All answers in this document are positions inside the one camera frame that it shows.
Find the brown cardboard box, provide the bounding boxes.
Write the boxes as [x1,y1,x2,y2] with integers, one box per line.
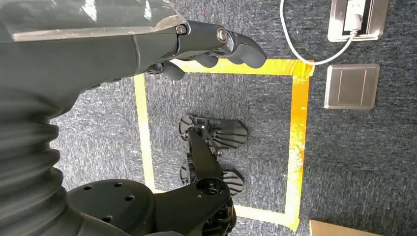
[308,220,384,236]

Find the white power cable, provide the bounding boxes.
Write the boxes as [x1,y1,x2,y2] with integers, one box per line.
[279,0,356,66]

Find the black robot foot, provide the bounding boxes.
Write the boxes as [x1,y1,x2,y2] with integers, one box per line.
[179,115,248,150]
[179,164,245,197]

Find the white plug adapter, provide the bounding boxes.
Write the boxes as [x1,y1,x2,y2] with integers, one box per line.
[343,0,367,35]

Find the open steel floor socket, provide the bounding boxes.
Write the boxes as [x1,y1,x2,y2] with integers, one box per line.
[327,0,390,43]

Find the closed steel floor socket cover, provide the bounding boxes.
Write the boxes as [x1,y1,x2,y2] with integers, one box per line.
[324,63,381,111]

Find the ribbed grey left arm sleeve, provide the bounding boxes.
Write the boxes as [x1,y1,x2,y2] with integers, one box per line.
[0,85,86,236]

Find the yellow floor tape square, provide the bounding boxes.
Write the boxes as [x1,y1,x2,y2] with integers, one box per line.
[133,58,315,232]

